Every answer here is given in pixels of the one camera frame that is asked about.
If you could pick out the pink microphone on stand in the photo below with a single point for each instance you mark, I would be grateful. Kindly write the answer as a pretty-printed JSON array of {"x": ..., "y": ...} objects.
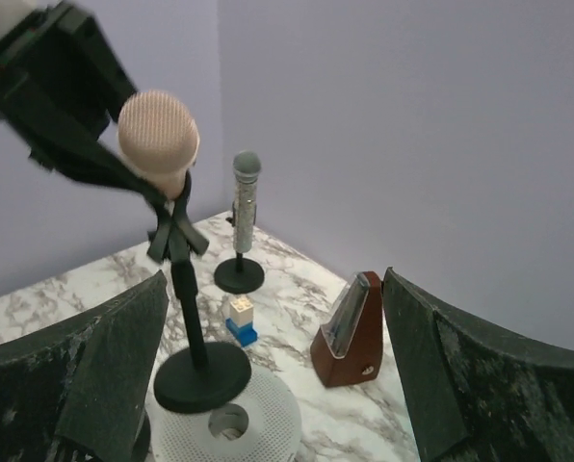
[{"x": 158, "y": 139}]

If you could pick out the brown wooden metronome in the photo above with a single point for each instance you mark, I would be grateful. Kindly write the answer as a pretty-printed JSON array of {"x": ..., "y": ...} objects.
[{"x": 347, "y": 349}]

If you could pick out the blue and white toy bricks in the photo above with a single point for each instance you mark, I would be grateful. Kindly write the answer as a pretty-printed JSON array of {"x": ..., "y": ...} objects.
[{"x": 240, "y": 320}]

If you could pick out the silver glitter microphone on stand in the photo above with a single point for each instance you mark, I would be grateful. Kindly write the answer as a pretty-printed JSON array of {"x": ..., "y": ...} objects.
[{"x": 240, "y": 275}]

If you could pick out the white perforated cable spool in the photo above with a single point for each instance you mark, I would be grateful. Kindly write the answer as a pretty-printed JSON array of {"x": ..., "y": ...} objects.
[{"x": 263, "y": 424}]

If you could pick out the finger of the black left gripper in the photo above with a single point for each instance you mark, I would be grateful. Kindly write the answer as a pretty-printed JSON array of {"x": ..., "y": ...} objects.
[
  {"x": 175, "y": 237},
  {"x": 81, "y": 158}
]

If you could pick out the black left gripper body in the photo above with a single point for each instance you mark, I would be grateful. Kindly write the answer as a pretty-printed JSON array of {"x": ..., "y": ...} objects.
[{"x": 62, "y": 51}]

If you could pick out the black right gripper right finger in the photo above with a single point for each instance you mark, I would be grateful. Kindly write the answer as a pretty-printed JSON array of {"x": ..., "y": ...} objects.
[{"x": 475, "y": 391}]

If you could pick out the black cable spool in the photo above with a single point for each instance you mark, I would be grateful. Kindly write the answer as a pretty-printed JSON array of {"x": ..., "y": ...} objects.
[{"x": 141, "y": 446}]

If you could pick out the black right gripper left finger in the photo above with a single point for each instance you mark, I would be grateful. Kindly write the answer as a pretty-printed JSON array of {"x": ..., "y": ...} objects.
[{"x": 75, "y": 390}]

